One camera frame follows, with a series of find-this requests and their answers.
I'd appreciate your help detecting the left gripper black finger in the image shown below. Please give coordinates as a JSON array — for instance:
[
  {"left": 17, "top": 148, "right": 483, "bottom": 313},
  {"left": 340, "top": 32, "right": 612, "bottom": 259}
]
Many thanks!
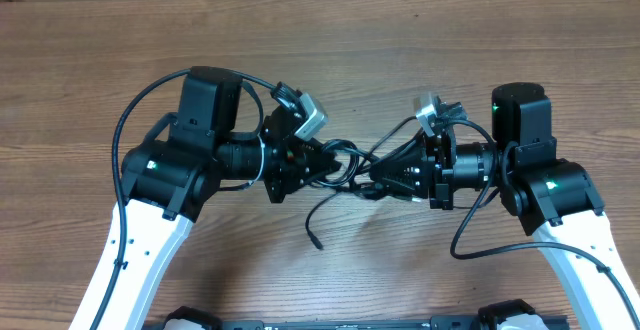
[
  {"left": 301, "top": 169, "right": 342, "bottom": 188},
  {"left": 302, "top": 139, "right": 338, "bottom": 170}
]

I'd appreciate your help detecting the black cable bundle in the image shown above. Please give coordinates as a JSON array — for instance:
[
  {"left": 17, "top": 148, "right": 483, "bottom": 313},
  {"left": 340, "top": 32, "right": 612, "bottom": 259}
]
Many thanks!
[{"left": 304, "top": 115, "right": 426, "bottom": 251}]

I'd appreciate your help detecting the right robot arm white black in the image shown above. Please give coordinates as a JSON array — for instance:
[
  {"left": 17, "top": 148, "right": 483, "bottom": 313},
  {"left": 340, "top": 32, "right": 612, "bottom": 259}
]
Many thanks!
[{"left": 368, "top": 82, "right": 639, "bottom": 329}]

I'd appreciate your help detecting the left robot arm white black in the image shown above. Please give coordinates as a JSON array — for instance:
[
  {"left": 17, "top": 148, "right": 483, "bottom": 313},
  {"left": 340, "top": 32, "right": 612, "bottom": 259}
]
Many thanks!
[{"left": 71, "top": 66, "right": 340, "bottom": 329}]

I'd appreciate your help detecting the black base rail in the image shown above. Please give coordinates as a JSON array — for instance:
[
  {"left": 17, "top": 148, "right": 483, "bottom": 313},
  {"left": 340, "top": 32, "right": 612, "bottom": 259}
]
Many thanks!
[{"left": 144, "top": 298, "right": 570, "bottom": 330}]

